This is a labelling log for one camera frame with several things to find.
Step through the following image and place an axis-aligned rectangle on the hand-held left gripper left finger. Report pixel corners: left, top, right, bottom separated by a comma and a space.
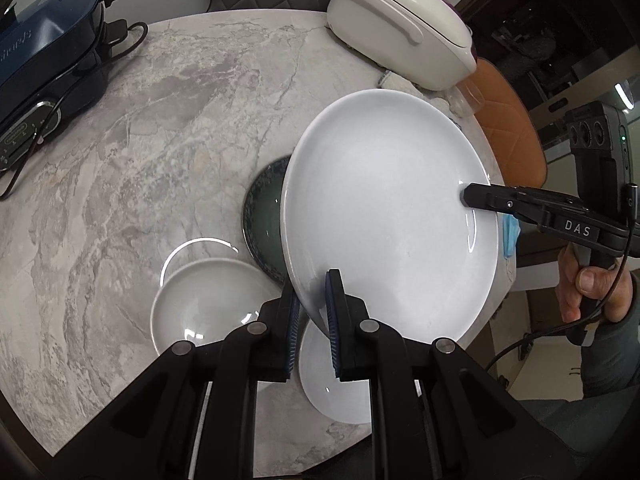
35, 285, 303, 480

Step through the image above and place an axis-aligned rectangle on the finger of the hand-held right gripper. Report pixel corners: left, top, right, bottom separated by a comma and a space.
459, 182, 551, 226

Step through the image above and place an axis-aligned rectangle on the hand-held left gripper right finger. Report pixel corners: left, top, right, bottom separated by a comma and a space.
324, 269, 591, 480

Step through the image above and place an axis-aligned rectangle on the small white plate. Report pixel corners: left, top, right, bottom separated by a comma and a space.
298, 317, 373, 425

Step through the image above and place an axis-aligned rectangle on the white bowl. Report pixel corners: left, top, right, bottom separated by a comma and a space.
150, 258, 281, 356

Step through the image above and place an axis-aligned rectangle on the large white plate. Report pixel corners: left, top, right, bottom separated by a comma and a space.
279, 88, 501, 348

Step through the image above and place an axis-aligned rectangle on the dark blue patterned plate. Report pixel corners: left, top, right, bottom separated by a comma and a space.
241, 155, 296, 288

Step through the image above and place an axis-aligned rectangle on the person's right forearm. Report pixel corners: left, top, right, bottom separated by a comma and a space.
580, 280, 640, 411

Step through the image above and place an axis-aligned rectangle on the person's right hand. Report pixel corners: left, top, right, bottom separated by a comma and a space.
556, 247, 640, 326

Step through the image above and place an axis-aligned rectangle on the light blue cloth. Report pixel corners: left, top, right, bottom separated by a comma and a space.
501, 216, 522, 262

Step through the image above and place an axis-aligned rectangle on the orange chair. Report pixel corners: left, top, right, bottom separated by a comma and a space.
470, 57, 548, 201

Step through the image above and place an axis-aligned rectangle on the clear glass cup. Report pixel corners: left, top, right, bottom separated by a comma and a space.
447, 82, 486, 116

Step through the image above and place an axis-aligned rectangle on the white cloth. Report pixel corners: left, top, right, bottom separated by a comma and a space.
377, 71, 451, 111

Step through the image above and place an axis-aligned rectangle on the dark cabinet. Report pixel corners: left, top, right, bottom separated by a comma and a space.
457, 0, 640, 111

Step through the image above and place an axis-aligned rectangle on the white rice cooker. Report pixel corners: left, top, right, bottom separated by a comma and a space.
326, 0, 478, 92

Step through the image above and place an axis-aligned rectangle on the dark blue electric cooker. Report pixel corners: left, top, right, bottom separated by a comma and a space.
0, 0, 128, 171

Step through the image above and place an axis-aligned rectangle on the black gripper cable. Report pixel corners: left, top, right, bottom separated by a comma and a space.
487, 182, 638, 376

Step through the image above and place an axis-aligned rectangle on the black power cable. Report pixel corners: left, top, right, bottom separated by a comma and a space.
0, 20, 149, 202

